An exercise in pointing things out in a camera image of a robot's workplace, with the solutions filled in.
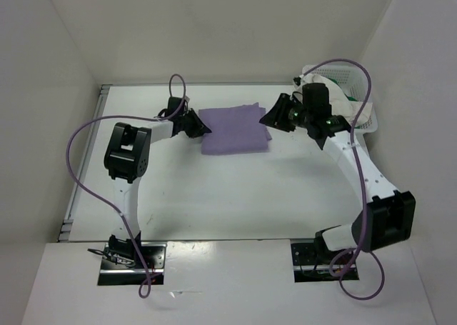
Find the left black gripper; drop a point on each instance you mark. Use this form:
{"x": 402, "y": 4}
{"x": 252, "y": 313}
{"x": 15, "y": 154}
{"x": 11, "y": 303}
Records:
{"x": 199, "y": 128}

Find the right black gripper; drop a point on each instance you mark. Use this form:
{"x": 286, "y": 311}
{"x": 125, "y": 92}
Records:
{"x": 276, "y": 116}

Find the purple t shirt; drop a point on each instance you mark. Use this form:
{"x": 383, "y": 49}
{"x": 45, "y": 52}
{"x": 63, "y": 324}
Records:
{"x": 234, "y": 130}

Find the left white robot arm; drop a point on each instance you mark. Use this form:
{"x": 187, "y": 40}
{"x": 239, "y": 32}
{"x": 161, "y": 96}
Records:
{"x": 127, "y": 159}

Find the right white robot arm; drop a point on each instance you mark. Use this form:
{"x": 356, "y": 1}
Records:
{"x": 387, "y": 213}

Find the cream white t shirt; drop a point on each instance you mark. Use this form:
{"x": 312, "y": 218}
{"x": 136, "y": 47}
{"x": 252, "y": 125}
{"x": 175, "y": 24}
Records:
{"x": 338, "y": 100}

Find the green t shirt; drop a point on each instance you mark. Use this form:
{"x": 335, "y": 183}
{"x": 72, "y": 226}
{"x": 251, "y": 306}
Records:
{"x": 353, "y": 89}

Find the white plastic basket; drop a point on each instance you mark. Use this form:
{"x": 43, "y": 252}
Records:
{"x": 344, "y": 71}

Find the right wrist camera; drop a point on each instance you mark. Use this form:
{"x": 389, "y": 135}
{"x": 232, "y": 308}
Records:
{"x": 298, "y": 80}

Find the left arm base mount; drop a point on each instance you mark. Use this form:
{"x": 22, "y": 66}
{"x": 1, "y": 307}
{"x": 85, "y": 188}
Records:
{"x": 116, "y": 270}

